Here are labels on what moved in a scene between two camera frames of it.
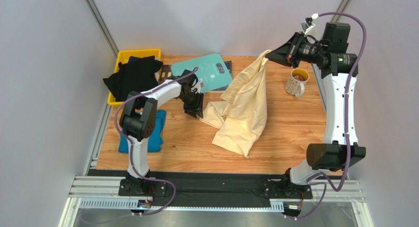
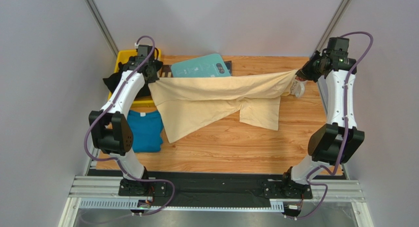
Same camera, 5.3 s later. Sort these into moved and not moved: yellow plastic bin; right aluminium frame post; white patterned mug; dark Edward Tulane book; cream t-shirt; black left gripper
Moved: black left gripper; cream t-shirt
Not moved: right aluminium frame post; yellow plastic bin; dark Edward Tulane book; white patterned mug
